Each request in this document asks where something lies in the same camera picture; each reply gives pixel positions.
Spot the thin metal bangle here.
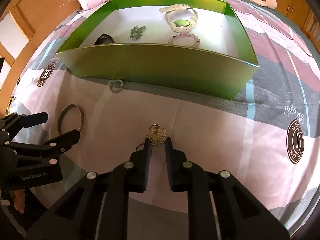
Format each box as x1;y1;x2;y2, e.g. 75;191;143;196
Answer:
57;104;85;135

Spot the gold hair claw clip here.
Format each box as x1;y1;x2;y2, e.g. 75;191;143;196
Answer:
146;124;167;147

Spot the green bead cluster jewelry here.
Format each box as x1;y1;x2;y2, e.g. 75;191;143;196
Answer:
130;26;146;41

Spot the pink bead bracelet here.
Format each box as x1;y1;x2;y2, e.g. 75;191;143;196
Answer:
167;32;201;49

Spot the striped patterned bed sheet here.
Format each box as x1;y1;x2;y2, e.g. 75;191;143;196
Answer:
2;0;319;239

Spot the wooden headboard panel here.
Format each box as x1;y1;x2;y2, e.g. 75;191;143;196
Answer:
1;0;81;116

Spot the green cardboard box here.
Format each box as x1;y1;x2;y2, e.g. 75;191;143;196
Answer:
56;0;259;99

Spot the wooden wardrobe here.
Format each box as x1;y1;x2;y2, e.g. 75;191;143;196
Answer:
276;0;319;51

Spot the small silver beaded ring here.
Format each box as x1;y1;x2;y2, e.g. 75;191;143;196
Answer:
109;79;124;94

